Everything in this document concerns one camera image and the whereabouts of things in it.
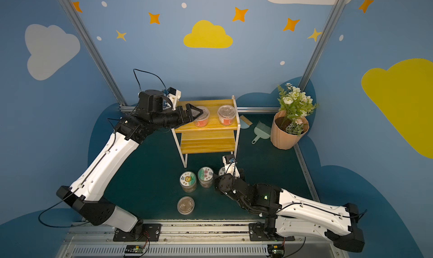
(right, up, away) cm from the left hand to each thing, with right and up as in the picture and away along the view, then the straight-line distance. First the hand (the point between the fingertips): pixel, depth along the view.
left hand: (196, 111), depth 66 cm
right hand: (+11, -25, +3) cm, 27 cm away
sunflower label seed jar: (-6, -32, +16) cm, 36 cm away
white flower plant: (+49, +6, +19) cm, 53 cm away
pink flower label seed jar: (+2, -31, +17) cm, 35 cm away
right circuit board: (+34, -61, +6) cm, 70 cm away
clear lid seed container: (-6, -42, +10) cm, 44 cm away
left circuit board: (-28, -59, +5) cm, 66 cm away
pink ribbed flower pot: (+47, -8, +27) cm, 55 cm away
